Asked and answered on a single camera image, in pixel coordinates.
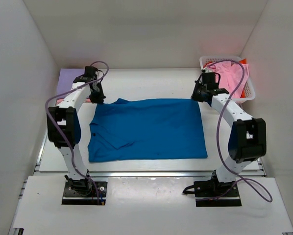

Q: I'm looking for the blue polo t-shirt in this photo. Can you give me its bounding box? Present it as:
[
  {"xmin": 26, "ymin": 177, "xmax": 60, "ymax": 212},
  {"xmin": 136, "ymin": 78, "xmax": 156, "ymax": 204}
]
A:
[{"xmin": 88, "ymin": 98, "xmax": 208, "ymax": 163}]

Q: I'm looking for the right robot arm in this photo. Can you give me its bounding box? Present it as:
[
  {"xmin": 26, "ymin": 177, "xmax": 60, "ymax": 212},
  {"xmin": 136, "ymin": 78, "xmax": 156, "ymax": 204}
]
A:
[{"xmin": 191, "ymin": 70, "xmax": 267, "ymax": 196}]

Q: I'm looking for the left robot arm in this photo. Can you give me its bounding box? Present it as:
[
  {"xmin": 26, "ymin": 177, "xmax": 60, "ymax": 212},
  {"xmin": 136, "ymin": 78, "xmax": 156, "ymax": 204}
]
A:
[{"xmin": 45, "ymin": 64, "xmax": 107, "ymax": 195}]

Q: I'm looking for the folded salmon pink t-shirt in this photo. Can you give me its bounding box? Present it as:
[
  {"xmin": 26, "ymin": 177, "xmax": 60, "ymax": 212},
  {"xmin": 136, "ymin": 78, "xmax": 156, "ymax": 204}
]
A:
[{"xmin": 56, "ymin": 98, "xmax": 91, "ymax": 105}]

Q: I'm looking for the folded purple t-shirt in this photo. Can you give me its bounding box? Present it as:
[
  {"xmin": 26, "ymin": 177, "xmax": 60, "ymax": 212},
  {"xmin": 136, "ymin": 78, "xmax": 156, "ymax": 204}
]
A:
[{"xmin": 56, "ymin": 69, "xmax": 84, "ymax": 95}]

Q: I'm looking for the pink t-shirt in basket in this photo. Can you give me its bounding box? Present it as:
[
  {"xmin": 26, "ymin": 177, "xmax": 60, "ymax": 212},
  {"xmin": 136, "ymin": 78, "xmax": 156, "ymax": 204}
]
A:
[{"xmin": 209, "ymin": 59, "xmax": 249, "ymax": 98}]

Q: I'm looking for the orange t-shirt in basket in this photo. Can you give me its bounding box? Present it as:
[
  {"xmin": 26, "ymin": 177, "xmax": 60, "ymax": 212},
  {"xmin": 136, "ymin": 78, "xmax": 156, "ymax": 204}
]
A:
[{"xmin": 200, "ymin": 56, "xmax": 252, "ymax": 100}]

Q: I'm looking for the white plastic laundry basket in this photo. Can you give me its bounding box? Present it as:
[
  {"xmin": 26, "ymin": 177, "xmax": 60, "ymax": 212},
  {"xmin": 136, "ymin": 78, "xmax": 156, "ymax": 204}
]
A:
[{"xmin": 199, "ymin": 55, "xmax": 255, "ymax": 104}]

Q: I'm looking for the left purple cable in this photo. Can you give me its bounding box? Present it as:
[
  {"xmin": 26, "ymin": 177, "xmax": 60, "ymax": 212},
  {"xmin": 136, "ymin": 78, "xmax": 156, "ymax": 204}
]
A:
[{"xmin": 45, "ymin": 61, "xmax": 109, "ymax": 205}]

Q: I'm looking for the purple cable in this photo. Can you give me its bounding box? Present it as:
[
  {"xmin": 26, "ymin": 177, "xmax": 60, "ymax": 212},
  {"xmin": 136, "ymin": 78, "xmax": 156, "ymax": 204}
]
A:
[
  {"xmin": 45, "ymin": 61, "xmax": 109, "ymax": 205},
  {"xmin": 202, "ymin": 60, "xmax": 273, "ymax": 203}
]

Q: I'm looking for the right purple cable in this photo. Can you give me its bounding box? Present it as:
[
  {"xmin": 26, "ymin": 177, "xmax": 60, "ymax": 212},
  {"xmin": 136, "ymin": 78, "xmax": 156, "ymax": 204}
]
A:
[{"xmin": 202, "ymin": 60, "xmax": 273, "ymax": 203}]

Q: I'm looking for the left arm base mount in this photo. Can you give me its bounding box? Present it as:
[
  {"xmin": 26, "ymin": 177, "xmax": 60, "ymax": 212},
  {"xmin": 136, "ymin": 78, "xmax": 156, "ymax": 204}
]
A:
[{"xmin": 61, "ymin": 172, "xmax": 108, "ymax": 206}]

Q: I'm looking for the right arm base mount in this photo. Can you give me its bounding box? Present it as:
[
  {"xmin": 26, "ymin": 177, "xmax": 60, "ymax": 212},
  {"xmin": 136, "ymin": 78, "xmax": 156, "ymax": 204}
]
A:
[{"xmin": 182, "ymin": 176, "xmax": 242, "ymax": 207}]

